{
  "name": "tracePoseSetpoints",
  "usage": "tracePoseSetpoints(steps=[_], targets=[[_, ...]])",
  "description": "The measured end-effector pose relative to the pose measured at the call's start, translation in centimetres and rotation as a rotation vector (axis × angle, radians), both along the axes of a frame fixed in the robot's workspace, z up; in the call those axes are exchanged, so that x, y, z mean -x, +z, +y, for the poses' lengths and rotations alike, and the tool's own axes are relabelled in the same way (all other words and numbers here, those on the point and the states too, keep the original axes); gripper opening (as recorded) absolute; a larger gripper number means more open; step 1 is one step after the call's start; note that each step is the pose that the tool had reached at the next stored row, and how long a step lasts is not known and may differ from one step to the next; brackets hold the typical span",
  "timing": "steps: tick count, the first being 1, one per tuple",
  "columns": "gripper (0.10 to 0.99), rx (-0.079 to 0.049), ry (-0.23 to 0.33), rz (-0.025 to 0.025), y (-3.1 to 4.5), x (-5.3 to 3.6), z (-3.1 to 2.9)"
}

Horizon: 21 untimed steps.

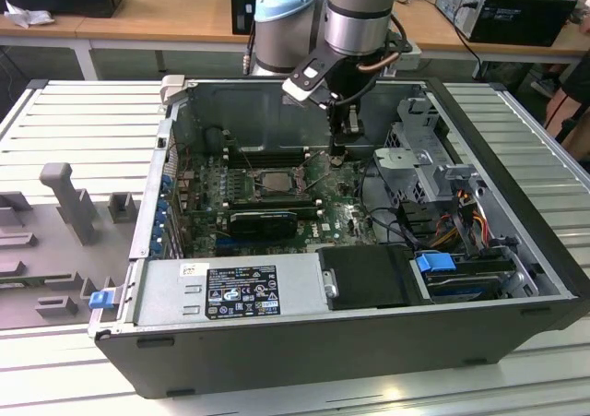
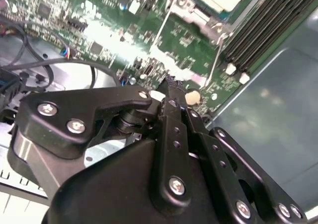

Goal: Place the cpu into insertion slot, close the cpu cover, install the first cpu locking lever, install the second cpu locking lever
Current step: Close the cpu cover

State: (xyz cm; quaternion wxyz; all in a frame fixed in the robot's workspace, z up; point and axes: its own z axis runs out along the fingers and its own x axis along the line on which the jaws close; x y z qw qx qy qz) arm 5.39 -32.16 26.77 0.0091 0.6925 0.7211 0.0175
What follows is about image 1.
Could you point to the black graphics card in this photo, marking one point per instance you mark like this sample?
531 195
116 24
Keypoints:
263 224

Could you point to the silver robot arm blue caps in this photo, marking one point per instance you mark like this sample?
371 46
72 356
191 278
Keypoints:
359 15

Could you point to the coin cell battery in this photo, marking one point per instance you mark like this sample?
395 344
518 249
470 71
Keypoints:
336 160

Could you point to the grey power supply unit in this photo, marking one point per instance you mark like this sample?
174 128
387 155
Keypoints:
161 291

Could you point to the black open PC case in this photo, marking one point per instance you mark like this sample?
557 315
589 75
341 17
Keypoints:
322 356

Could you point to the black cylindrical component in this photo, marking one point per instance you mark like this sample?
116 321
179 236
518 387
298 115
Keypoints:
214 140

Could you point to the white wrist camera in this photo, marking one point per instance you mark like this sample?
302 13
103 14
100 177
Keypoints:
306 81

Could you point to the crumpled white paper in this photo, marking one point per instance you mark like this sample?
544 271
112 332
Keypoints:
27 15

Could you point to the black plastic shroud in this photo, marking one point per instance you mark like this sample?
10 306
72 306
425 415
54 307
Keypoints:
364 277

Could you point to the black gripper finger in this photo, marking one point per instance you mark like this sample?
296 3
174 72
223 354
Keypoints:
337 130

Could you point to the black RAM slot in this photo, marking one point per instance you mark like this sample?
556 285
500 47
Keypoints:
269 161
269 152

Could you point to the person in dark clothes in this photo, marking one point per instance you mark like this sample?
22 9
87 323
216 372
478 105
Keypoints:
571 98

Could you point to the CPU socket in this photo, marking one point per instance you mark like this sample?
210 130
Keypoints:
276 184

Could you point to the grey metal drive cage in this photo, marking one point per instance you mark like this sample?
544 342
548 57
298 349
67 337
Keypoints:
415 167

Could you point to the small black PC tower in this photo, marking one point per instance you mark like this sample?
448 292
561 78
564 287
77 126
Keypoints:
242 5

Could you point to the silver CPU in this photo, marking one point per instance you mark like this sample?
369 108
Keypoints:
278 181

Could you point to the hard disk in blue carrier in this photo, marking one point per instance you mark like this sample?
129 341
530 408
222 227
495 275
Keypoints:
435 264

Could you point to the blue case latch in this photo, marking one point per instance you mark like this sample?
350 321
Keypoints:
100 300

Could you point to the grey parts rack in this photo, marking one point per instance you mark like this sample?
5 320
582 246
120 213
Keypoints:
69 204

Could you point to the wooden desk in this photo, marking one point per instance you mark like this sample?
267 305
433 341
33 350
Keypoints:
161 15

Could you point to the green motherboard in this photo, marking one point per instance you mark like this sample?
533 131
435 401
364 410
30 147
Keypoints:
336 213

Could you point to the black PC tower open side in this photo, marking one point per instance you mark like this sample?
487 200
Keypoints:
516 17

